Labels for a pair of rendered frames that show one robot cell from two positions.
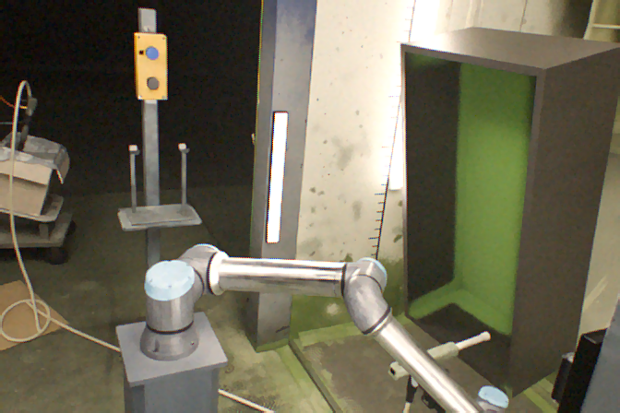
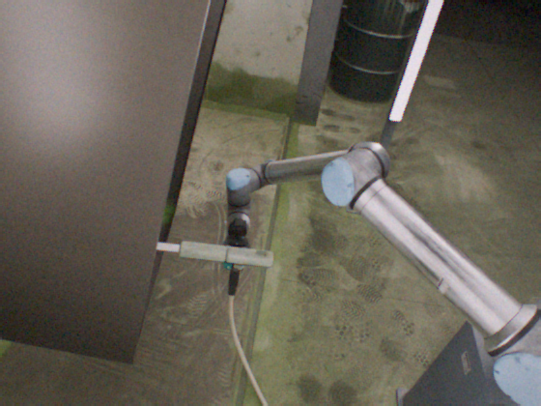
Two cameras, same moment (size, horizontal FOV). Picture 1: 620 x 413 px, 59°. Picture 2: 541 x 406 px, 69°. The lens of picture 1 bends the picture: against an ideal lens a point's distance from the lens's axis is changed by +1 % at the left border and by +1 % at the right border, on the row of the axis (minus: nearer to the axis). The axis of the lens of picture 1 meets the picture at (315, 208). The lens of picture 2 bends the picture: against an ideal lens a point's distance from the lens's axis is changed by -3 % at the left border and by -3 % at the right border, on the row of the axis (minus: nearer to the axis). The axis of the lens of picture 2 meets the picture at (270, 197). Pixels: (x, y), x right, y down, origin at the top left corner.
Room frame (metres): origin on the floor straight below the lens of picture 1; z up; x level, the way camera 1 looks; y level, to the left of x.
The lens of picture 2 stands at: (2.41, 0.06, 1.58)
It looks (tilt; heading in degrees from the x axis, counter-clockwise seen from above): 41 degrees down; 209
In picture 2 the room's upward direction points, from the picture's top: 9 degrees clockwise
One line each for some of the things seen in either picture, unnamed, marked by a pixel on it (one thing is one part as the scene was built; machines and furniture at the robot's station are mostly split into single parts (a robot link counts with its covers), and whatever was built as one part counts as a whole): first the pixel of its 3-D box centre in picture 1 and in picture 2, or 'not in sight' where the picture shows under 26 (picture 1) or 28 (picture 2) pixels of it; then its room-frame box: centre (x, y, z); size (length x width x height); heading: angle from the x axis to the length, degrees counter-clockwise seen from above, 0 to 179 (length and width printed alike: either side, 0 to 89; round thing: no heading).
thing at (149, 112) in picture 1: (151, 197); not in sight; (2.35, 0.76, 0.82); 0.06 x 0.06 x 1.64; 28
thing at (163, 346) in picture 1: (170, 330); not in sight; (1.52, 0.44, 0.69); 0.19 x 0.19 x 0.10
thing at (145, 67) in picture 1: (150, 66); not in sight; (2.30, 0.73, 1.42); 0.12 x 0.06 x 0.26; 118
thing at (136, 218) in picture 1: (159, 182); not in sight; (2.21, 0.68, 0.95); 0.26 x 0.15 x 0.32; 118
